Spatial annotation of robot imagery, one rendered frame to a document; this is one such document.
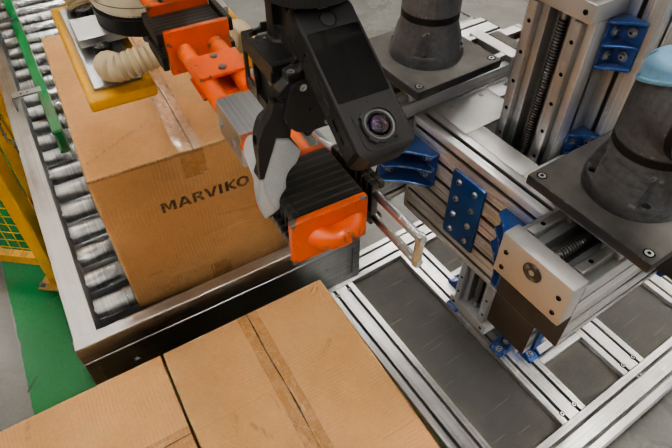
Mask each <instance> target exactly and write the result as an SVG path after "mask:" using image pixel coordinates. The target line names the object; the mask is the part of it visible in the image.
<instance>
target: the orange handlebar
mask: <svg viewBox="0 0 672 448"><path fill-rule="evenodd" d="M140 2H141V3H142V4H143V6H144V7H145V6H148V5H152V4H157V3H160V2H159V1H158V0H140ZM207 46H208V48H209V50H210V51H211V53H209V54H205V55H201V56H199V55H198V54H197V52H196V51H195V50H194V48H193V47H192V46H191V45H190V44H187V43H185V44H181V45H180V46H179V47H178V49H177V55H178V57H179V59H180V60H181V62H182V63H183V65H184V66H185V67H186V69H187V70H188V72H189V73H190V75H191V76H192V78H191V79H190V81H191V82H192V84H193V85H194V87H195V88H196V90H197V91H198V93H199V94H200V96H201V97H202V99H203V100H204V101H209V103H210V104H211V106H212V107H213V109H214V110H215V111H216V113H217V110H216V104H215V101H216V100H217V99H220V98H223V97H227V96H228V94H232V93H235V92H238V91H242V92H243V91H247V90H249V89H248V87H247V82H246V74H245V66H244V58H243V56H242V55H241V53H240V52H239V51H238V50H237V49H236V47H232V48H230V47H229V46H228V45H227V43H226V42H225V41H224V40H223V38H221V37H220V36H212V37H211V38H210V39H209V41H208V44H207ZM290 137H291V138H292V140H293V141H294V142H295V143H296V145H297V146H298V147H299V148H300V150H302V149H305V148H308V147H311V145H310V144H309V142H308V141H307V140H306V139H305V138H304V136H303V135H302V134H301V133H300V132H296V131H294V130H292V129H291V134H290ZM365 219H366V217H365V214H364V213H362V212H358V213H354V214H352V215H350V216H348V217H346V218H345V219H343V220H341V221H339V222H337V223H333V224H331V225H326V226H322V227H320V228H318V229H316V230H315V231H313V232H312V233H311V235H310V236H309V237H308V243H309V244H310V245H312V246H315V247H317V248H320V249H337V248H341V247H344V246H347V245H349V244H351V243H352V242H354V241H355V240H357V239H358V238H359V237H360V235H361V233H362V232H363V230H364V228H365Z"/></svg>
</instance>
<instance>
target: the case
mask: <svg viewBox="0 0 672 448"><path fill-rule="evenodd" d="M41 41H42V44H43V47H44V51H45V54H46V57H47V60H48V63H49V66H50V70H51V73H52V76H53V79H54V82H55V86H56V89H57V92H58V95H59V98H60V102H61V105H62V108H63V111H64V114H65V118H66V121H67V124H68V127H69V130H70V133H71V137H72V140H73V143H74V146H75V149H76V153H77V156H78V159H79V162H80V165H81V169H82V172H83V175H84V178H85V181H86V184H87V186H88V189H89V191H90V193H91V196H92V198H93V200H94V203H95V205H96V207H97V209H98V212H99V214H100V216H101V219H102V221H103V223H104V226H105V228H106V230H107V233H108V235H109V237H110V239H111V242H112V244H113V246H114V249H115V251H116V253H117V256H118V258H119V260H120V263H121V265H122V267H123V270H124V272H125V274H126V276H127V279H128V281H129V283H130V286H131V288H132V290H133V293H134V295H135V297H136V300H137V302H138V304H139V307H140V308H143V307H146V306H148V305H151V304H153V303H156V302H158V301H161V300H163V299H166V298H168V297H171V296H173V295H176V294H178V293H181V292H183V291H186V290H188V289H191V288H193V287H196V286H198V285H200V284H203V283H205V282H207V281H209V280H212V279H214V278H216V277H219V276H221V275H223V274H225V273H228V272H230V271H232V270H234V269H237V268H239V267H241V266H244V265H246V264H248V263H250V262H253V261H255V260H257V259H259V258H262V257H264V256H266V255H269V254H271V253H273V252H275V251H278V250H280V249H282V248H284V247H287V246H289V244H288V243H287V241H286V240H285V238H284V237H283V235H282V234H281V232H280V231H279V229H278V228H277V226H276V224H275V223H274V221H273V220H272V218H271V217H270V218H267V219H266V218H264V216H263V215H262V213H261V211H260V209H258V208H257V206H256V202H255V195H254V188H253V180H252V173H251V171H250V168H249V166H248V167H244V166H243V165H242V164H241V162H240V161H239V159H238V158H237V156H236V155H235V153H234V152H233V150H232V149H231V147H230V145H229V144H228V142H227V141H226V139H225V138H224V136H223V135H222V133H221V132H220V126H219V121H218V115H217V113H216V111H215V110H214V109H213V107H212V106H211V104H210V103H209V101H204V100H203V99H202V97H201V96H200V94H199V93H198V91H197V90H196V88H195V87H194V85H193V84H192V82H191V81H190V79H191V78H192V76H191V75H190V73H189V72H186V73H182V74H178V75H173V74H172V72H171V68H170V70H169V71H164V70H163V68H162V67H161V66H159V69H155V68H154V69H153V71H148V72H149V74H150V75H151V77H152V79H153V81H154V82H155V84H156V86H157V89H158V94H157V95H155V96H151V97H148V98H144V99H141V100H137V101H134V102H130V103H127V104H123V105H119V106H116V107H112V108H109V109H105V110H102V111H98V112H92V111H91V109H90V107H89V104H88V102H87V100H86V97H85V95H84V92H83V90H82V88H81V85H80V83H79V80H78V78H77V75H76V73H75V71H74V68H73V66H72V63H71V61H70V59H69V56H68V54H67V51H66V49H65V47H64V44H63V42H62V39H61V37H60V34H59V35H54V36H50V37H45V38H42V39H41Z"/></svg>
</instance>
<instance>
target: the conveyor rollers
mask: <svg viewBox="0 0 672 448"><path fill-rule="evenodd" d="M12 2H13V4H14V7H15V9H16V12H17V14H18V17H19V19H20V22H21V25H22V27H23V30H24V32H25V35H26V37H27V40H28V42H29V45H30V47H31V50H32V52H33V55H34V57H35V60H36V62H37V65H38V67H39V70H40V72H41V75H42V77H43V80H44V82H45V85H46V87H47V90H48V92H49V95H50V97H51V100H52V102H53V105H54V107H55V110H56V112H57V115H58V117H59V120H60V123H61V125H62V128H63V130H64V133H65V135H66V138H67V140H68V143H69V145H70V148H71V151H69V152H66V153H63V154H62V153H61V152H60V149H59V148H58V147H59V146H58V144H57V141H56V138H55V136H54V135H53V134H52V131H51V129H50V126H49V123H48V121H47V118H46V115H45V113H44V110H43V107H42V104H41V102H40V99H39V96H38V94H37V93H35V94H31V95H28V96H24V97H23V98H24V100H25V101H24V103H25V104H26V105H27V107H28V112H29V114H28V115H29V117H31V119H32V121H33V123H32V124H33V127H34V128H33V130H34V132H36V134H37V136H39V137H38V138H37V139H38V142H39V143H38V145H39V147H40V146H41V149H42V151H44V152H43V153H42V154H43V157H44V159H43V160H44V162H45V163H46V164H47V166H48V168H51V167H54V166H57V165H60V164H64V163H67V162H70V161H73V160H76V159H78V156H77V153H76V149H75V146H74V143H73V140H72V137H71V133H70V130H69V127H68V124H67V121H66V118H65V114H64V111H63V108H62V105H61V102H60V98H59V95H58V92H57V89H56V86H55V82H54V79H53V76H52V73H51V70H50V66H49V63H48V60H47V57H46V54H45V51H44V47H43V44H42V41H41V39H42V38H45V37H50V36H54V35H59V32H58V30H57V27H56V25H55V22H54V20H53V18H52V15H51V12H50V10H51V9H52V8H57V7H62V6H66V5H65V1H63V0H12ZM7 18H9V16H8V13H7V10H6V8H5V5H4V2H3V0H0V20H2V19H7ZM0 29H1V32H2V37H3V38H4V41H5V44H6V45H5V46H6V47H7V48H8V53H9V58H10V57H11V62H12V64H13V65H12V67H13V68H14V69H15V74H16V79H18V81H19V86H20V91H23V90H27V89H30V88H34V87H35V86H34V83H33V80H32V78H31V75H30V72H29V69H28V67H27V64H26V61H25V59H24V56H23V53H22V51H21V48H20V45H19V43H18V40H17V37H16V35H15V32H14V29H13V26H12V24H11V22H9V23H5V24H0ZM71 143H72V144H71ZM55 148H56V149H55ZM52 149H53V150H52ZM48 150H50V151H48ZM45 151H46V152H45ZM48 172H49V175H50V176H49V178H50V180H52V181H53V183H54V185H58V184H61V183H64V182H67V181H70V180H73V179H76V178H79V177H82V176H84V175H83V172H82V169H81V165H80V162H79V160H76V161H73V162H70V163H67V164H64V165H61V166H58V167H55V168H52V169H49V170H48ZM54 190H55V192H56V194H55V196H56V198H58V199H59V201H60V203H61V204H63V203H65V202H68V201H71V200H74V199H77V198H80V197H83V196H85V195H88V194H91V193H90V191H89V189H88V186H87V184H86V181H85V178H81V179H78V180H75V181H72V182H69V183H66V184H63V185H60V186H58V187H55V188H54ZM61 210H62V213H63V214H62V217H63V218H65V220H66V222H67V223H68V224H69V223H71V222H74V221H77V220H80V219H82V218H85V217H88V216H91V215H93V214H96V213H99V212H98V209H97V207H96V205H95V203H94V200H93V198H92V196H90V197H88V198H85V199H82V200H79V201H76V202H73V203H71V204H68V205H65V206H62V207H61ZM68 231H69V234H70V235H69V238H70V239H72V241H73V243H74V244H75V245H77V244H79V243H82V242H85V241H87V240H90V239H93V238H95V237H98V236H100V235H103V234H106V233H107V230H106V228H105V226H104V223H103V221H102V219H101V216H98V217H96V218H93V219H90V220H88V221H85V222H82V223H79V224H77V225H74V226H71V227H68ZM75 252H76V255H77V258H76V259H77V261H78V262H80V264H81V266H82V267H83V268H84V267H87V266H90V265H92V264H95V263H97V262H100V261H102V260H105V259H107V258H110V257H112V256H115V255H117V253H116V251H115V249H114V246H113V244H112V242H111V239H110V237H108V238H106V239H103V240H101V241H98V242H95V243H93V244H90V245H87V246H85V247H82V248H80V249H77V250H76V251H75ZM84 279H85V281H86V282H85V285H86V287H87V286H88V288H89V290H90V292H92V293H93V292H95V291H98V290H100V289H102V288H105V287H107V286H110V285H112V284H114V283H117V282H119V281H122V280H124V279H127V276H126V274H125V272H124V270H123V267H122V265H121V263H120V260H118V261H116V262H113V263H111V264H108V265H106V266H103V267H101V268H98V269H96V270H93V271H91V272H88V273H86V274H84ZM92 302H93V305H94V309H93V310H94V312H95V313H97V315H98V317H99V319H101V320H102V319H104V318H107V317H109V316H111V315H113V314H116V313H118V312H120V311H123V310H125V309H127V308H130V307H132V306H134V305H136V304H138V302H137V300H136V297H135V295H134V293H133V290H132V288H131V286H130V285H128V286H126V287H123V288H121V289H119V290H116V291H114V292H112V293H109V294H107V295H104V296H102V297H100V298H97V299H95V300H93V301H92Z"/></svg>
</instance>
